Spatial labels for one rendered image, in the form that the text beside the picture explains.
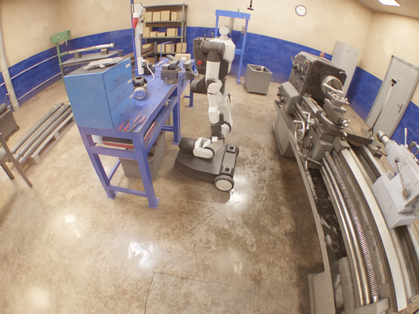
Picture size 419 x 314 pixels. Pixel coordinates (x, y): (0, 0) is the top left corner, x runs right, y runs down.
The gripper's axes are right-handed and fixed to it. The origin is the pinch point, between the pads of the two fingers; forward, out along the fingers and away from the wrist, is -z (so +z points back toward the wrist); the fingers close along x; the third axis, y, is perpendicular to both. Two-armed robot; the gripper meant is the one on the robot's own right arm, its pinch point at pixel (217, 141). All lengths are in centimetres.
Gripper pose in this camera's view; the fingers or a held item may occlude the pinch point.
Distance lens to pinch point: 157.6
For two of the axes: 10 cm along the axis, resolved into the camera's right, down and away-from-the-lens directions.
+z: -1.1, -7.7, -6.3
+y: 2.1, -6.4, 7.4
